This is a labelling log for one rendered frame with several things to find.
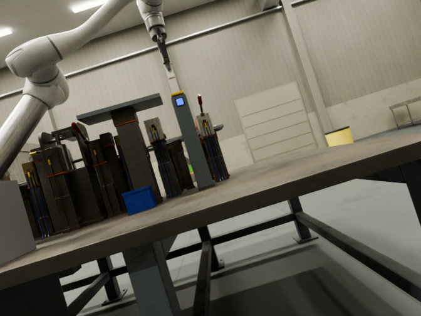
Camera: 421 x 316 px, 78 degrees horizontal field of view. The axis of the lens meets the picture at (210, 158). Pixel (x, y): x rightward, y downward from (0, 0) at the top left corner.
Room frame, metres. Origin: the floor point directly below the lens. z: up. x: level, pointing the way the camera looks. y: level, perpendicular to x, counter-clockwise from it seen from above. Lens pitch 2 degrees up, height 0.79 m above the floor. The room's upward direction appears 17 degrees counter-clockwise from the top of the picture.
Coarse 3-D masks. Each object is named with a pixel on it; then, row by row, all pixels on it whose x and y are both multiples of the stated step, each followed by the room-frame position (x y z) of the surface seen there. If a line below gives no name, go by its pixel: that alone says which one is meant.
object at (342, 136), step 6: (348, 126) 4.89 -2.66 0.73; (330, 132) 4.92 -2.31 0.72; (336, 132) 4.85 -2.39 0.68; (342, 132) 4.83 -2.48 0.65; (348, 132) 4.85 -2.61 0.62; (330, 138) 4.96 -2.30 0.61; (336, 138) 4.87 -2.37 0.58; (342, 138) 4.84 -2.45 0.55; (348, 138) 4.84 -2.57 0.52; (330, 144) 5.02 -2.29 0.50; (336, 144) 4.90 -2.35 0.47; (342, 144) 4.85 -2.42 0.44
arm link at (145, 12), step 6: (138, 0) 1.16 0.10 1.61; (138, 6) 1.18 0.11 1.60; (144, 6) 1.14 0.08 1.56; (150, 6) 1.13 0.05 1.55; (156, 6) 1.14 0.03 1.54; (162, 6) 1.18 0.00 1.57; (144, 12) 1.16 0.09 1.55; (150, 12) 1.16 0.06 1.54; (156, 12) 1.17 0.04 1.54; (144, 18) 1.18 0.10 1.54
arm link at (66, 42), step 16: (112, 0) 1.01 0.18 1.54; (128, 0) 1.02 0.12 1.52; (144, 0) 1.06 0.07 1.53; (160, 0) 1.11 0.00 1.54; (96, 16) 1.03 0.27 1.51; (112, 16) 1.05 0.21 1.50; (64, 32) 1.04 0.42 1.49; (80, 32) 1.05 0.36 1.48; (96, 32) 1.07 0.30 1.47; (64, 48) 1.03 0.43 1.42
